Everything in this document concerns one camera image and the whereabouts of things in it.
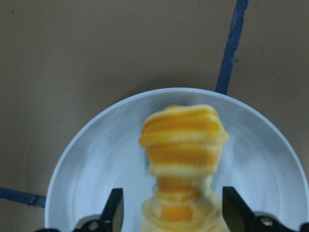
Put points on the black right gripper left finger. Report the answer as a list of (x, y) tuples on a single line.
[(113, 213)]

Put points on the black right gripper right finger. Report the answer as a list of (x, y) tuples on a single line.
[(236, 213)]

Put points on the blue plate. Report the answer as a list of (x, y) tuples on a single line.
[(257, 161)]

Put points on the sliced bread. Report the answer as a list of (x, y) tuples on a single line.
[(183, 145)]

